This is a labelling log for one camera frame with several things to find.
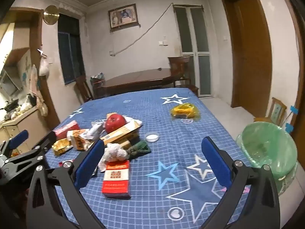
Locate blue star-print tablecloth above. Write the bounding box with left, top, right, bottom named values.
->
left=45, top=87, right=258, bottom=229

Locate gold round wall clock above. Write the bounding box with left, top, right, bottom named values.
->
left=43, top=5, right=59, bottom=25

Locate wall cable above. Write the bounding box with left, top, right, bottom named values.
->
left=110, top=3, right=173, bottom=57

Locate dark window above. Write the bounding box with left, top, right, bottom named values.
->
left=58, top=13, right=86, bottom=85

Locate red cigarette box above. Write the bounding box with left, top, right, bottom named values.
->
left=101, top=160, right=132, bottom=198

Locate long tan cardboard box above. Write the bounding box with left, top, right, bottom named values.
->
left=100, top=120, right=143, bottom=146

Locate green knitted cloth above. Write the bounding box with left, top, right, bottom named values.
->
left=126, top=140, right=152, bottom=159

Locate red apple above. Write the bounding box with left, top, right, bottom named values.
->
left=105, top=114, right=127, bottom=134

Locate green-lined trash bin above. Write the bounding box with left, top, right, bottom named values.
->
left=236, top=121, right=298, bottom=194

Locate beige kitchen counter cabinet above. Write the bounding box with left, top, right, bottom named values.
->
left=0, top=105, right=51, bottom=153

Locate frosted glass double door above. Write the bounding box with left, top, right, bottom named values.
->
left=173, top=4, right=212, bottom=98

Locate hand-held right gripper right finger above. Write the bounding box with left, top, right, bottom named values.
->
left=201, top=137, right=280, bottom=229

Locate brown wooden door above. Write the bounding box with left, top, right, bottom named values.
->
left=278, top=0, right=304, bottom=134
left=220, top=0, right=273, bottom=117

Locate pink red packet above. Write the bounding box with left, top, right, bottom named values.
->
left=53, top=120, right=80, bottom=140

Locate hanging white plastic bag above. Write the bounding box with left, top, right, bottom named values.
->
left=38, top=49, right=51, bottom=76

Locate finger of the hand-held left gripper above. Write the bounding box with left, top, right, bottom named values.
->
left=0, top=130, right=29, bottom=158
left=7, top=131, right=57, bottom=165

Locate white crumpled wrapper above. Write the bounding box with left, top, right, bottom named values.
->
left=82, top=122, right=106, bottom=140

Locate hanging pale cloth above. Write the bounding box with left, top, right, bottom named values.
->
left=29, top=64, right=48, bottom=116

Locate dark wooden table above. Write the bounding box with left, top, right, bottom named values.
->
left=92, top=68, right=189, bottom=98

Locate yellow plastic bag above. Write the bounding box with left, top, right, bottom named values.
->
left=170, top=102, right=201, bottom=120

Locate small light wooden chair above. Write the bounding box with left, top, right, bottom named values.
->
left=254, top=97, right=287, bottom=127

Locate white knitted sock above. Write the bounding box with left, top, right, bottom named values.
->
left=98, top=143, right=128, bottom=172

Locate gold foil packet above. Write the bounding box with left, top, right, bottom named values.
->
left=52, top=139, right=73, bottom=156

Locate framed wall picture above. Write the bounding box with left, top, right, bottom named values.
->
left=108, top=3, right=139, bottom=31

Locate range hood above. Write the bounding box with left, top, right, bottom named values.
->
left=0, top=48, right=30, bottom=96

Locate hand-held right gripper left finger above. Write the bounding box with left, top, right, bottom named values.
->
left=26, top=139, right=105, bottom=229

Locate small clear plastic lid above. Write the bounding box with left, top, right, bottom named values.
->
left=144, top=132, right=160, bottom=143

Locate dark wooden chair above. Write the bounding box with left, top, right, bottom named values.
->
left=75, top=75, right=94, bottom=103
left=167, top=55, right=199, bottom=97

